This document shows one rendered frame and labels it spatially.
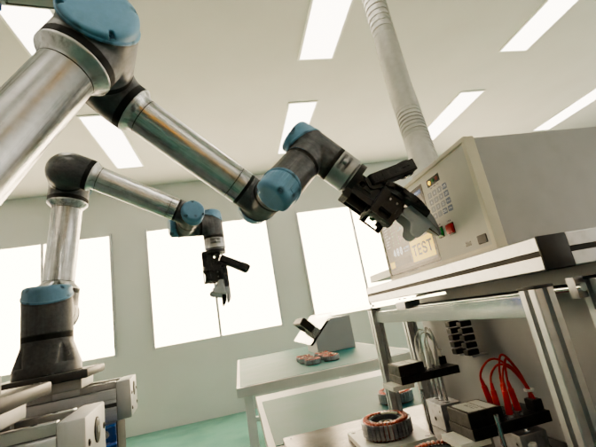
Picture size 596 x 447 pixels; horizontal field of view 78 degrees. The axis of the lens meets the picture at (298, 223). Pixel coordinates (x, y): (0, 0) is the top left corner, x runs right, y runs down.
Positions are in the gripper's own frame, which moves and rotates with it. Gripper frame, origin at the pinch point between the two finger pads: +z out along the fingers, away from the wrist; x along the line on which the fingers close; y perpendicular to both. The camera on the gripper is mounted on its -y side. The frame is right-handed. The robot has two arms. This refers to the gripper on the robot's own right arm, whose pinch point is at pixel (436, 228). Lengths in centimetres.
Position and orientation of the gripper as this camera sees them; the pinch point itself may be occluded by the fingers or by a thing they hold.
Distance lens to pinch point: 80.1
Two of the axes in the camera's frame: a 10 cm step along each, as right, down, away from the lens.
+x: 1.6, -2.7, -9.5
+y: -5.7, 7.6, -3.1
